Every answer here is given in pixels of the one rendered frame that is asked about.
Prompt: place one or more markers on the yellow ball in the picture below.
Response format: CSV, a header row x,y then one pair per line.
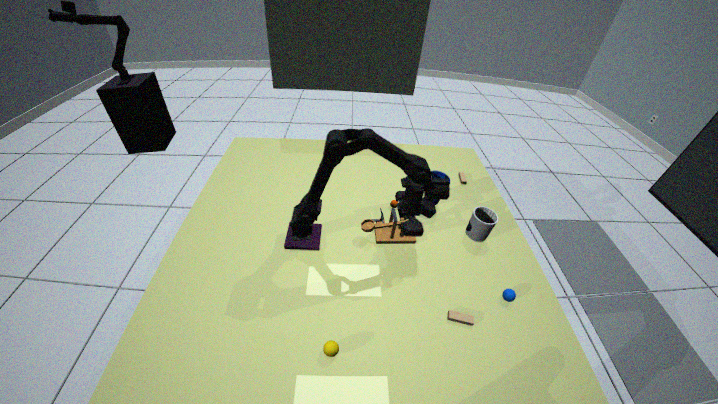
x,y
331,348

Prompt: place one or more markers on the white cup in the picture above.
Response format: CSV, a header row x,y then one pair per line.
x,y
481,224

